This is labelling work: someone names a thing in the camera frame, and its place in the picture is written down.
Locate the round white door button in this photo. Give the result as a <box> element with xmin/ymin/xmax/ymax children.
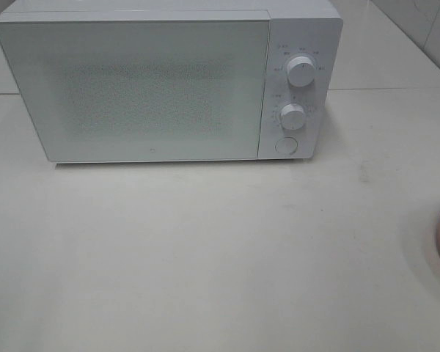
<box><xmin>275</xmin><ymin>137</ymin><xmax>298</xmax><ymax>155</ymax></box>

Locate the upper white microwave knob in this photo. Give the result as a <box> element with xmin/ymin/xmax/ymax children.
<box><xmin>285</xmin><ymin>54</ymin><xmax>316</xmax><ymax>87</ymax></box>

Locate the white microwave knob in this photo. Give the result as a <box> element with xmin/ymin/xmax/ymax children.
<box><xmin>285</xmin><ymin>54</ymin><xmax>316</xmax><ymax>87</ymax></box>
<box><xmin>279</xmin><ymin>103</ymin><xmax>306</xmax><ymax>131</ymax></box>

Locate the lower white microwave knob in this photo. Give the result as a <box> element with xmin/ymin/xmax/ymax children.
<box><xmin>279</xmin><ymin>103</ymin><xmax>306</xmax><ymax>131</ymax></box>

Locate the white microwave door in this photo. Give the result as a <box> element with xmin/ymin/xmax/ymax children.
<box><xmin>0</xmin><ymin>21</ymin><xmax>268</xmax><ymax>163</ymax></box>

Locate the white microwave oven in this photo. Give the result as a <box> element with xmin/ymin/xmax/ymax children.
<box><xmin>0</xmin><ymin>1</ymin><xmax>343</xmax><ymax>163</ymax></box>

